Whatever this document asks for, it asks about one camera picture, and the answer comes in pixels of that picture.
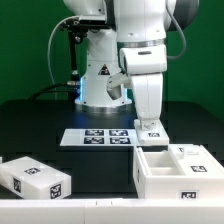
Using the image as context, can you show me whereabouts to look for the black camera on stand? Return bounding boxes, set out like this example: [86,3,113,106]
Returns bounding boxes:
[59,16,109,100]

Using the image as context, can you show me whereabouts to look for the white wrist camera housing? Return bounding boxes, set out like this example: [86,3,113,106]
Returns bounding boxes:
[106,73,131,100]

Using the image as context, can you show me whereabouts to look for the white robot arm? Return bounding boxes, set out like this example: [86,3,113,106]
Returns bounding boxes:
[63,0,199,131]

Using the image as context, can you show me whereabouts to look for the white front rail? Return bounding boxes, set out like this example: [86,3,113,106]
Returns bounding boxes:
[0,199,224,224]

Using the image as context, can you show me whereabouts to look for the white cabinet box part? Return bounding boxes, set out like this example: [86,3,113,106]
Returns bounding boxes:
[0,157,71,199]

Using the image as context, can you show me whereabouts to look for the white marker base sheet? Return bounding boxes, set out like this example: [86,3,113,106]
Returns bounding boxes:
[60,129,139,146]

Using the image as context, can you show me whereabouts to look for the white curved cable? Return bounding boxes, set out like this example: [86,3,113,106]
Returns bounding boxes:
[47,15,80,86]

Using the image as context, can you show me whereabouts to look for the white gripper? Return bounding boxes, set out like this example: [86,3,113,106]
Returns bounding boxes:
[119,44,167,130]

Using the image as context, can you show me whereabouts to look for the black base cables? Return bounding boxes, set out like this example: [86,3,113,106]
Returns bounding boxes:
[27,81,82,102]

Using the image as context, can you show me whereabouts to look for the white door panel with knob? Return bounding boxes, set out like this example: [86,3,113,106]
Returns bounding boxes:
[168,144,224,178]

